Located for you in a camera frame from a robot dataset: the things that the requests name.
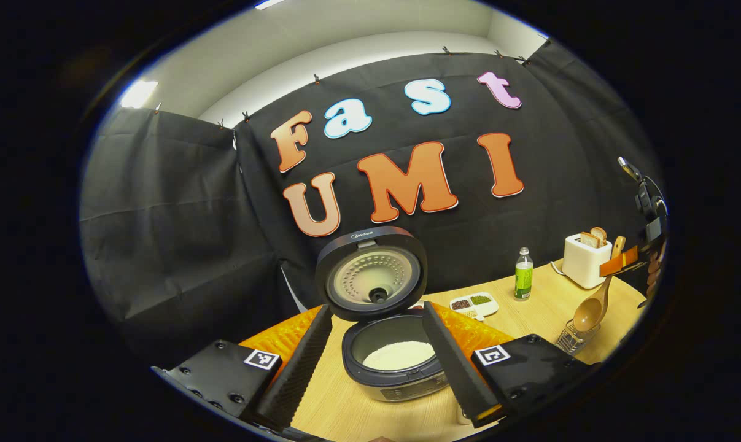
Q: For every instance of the ceiling light panel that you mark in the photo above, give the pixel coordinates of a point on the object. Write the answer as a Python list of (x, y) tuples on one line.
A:
[(139, 94), (269, 3)]

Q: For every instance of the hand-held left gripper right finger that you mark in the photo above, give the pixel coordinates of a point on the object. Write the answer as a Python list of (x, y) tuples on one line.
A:
[(447, 368)]

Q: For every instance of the white divided bean dish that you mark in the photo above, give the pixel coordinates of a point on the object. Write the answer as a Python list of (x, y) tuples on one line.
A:
[(474, 304)]

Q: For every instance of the toast bread slice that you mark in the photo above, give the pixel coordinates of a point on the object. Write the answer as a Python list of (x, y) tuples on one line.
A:
[(589, 240), (600, 234)]

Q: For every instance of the wooden spoon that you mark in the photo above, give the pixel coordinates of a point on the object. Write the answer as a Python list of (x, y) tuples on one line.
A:
[(588, 316)]

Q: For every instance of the white toaster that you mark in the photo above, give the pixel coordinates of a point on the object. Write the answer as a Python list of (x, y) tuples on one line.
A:
[(582, 267)]

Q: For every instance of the green label drink bottle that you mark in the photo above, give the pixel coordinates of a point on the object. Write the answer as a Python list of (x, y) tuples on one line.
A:
[(523, 279)]

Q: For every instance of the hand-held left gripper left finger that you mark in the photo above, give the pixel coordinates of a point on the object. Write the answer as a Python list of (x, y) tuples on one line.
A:
[(302, 368)]

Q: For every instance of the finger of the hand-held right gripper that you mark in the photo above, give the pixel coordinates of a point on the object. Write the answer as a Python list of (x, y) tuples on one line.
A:
[(619, 263)]

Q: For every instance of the white rice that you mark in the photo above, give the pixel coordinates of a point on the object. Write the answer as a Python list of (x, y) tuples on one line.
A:
[(401, 356)]

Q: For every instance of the dark grey rice cooker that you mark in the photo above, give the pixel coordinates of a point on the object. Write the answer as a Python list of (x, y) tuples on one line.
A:
[(370, 276)]

